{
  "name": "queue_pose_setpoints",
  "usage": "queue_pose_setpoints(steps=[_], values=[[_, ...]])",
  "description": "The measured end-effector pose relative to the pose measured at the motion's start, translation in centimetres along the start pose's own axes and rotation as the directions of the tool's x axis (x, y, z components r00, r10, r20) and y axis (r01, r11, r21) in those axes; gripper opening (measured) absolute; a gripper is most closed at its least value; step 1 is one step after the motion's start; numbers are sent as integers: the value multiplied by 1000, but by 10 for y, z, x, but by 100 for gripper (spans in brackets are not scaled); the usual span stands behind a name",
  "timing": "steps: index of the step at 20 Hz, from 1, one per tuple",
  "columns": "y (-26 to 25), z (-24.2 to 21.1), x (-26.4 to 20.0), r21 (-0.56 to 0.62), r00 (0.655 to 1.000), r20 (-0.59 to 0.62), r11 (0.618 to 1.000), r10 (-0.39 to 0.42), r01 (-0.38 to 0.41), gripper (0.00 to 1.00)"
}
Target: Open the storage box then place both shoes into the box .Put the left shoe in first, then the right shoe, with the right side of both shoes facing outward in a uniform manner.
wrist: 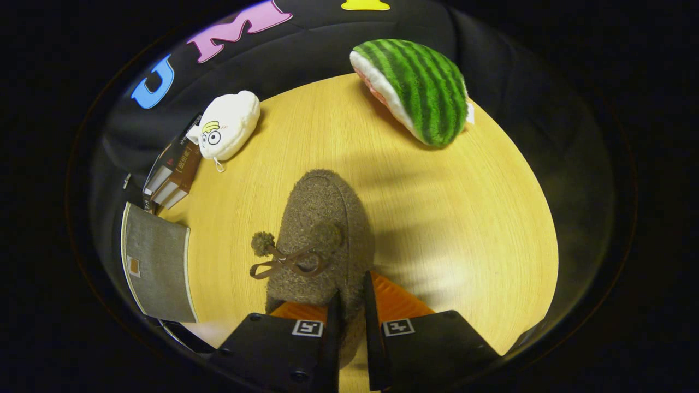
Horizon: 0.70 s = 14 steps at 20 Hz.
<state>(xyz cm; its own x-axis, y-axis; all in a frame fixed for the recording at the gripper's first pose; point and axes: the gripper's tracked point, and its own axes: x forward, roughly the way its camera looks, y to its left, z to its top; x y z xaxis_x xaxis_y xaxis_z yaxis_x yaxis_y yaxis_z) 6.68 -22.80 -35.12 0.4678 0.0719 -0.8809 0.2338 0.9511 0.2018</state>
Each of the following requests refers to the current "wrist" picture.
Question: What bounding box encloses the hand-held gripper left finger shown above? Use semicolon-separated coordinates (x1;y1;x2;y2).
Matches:
209;289;343;393

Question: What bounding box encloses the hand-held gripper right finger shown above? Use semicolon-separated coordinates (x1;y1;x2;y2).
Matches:
364;270;501;392

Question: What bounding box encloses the grey and cream storage box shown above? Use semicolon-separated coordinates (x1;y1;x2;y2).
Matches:
120;201;199;324

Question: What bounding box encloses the brown fuzzy shoe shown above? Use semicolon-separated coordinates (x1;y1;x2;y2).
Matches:
249;168;377;370

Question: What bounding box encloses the brown book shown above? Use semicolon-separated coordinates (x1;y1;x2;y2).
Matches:
141;143;204;211

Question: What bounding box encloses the white plush toy with face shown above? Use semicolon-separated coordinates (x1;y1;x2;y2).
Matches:
185;90;262;173

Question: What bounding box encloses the watermelon slice plush toy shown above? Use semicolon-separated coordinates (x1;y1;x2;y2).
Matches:
349;38;475;150

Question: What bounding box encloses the black backdrop cloth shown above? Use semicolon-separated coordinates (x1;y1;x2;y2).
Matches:
90;0;618;328

